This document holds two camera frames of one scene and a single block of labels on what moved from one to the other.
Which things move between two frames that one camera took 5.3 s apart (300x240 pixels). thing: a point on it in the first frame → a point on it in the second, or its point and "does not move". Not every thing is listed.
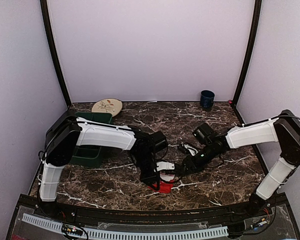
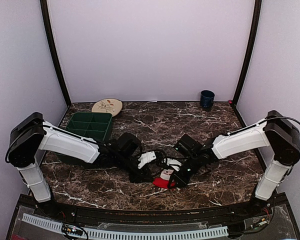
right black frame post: [252, 45] does not move
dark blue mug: [207, 100] does not move
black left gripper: [148, 180] → [138, 177]
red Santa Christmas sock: [164, 188] → [163, 181]
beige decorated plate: [108, 105] does not move
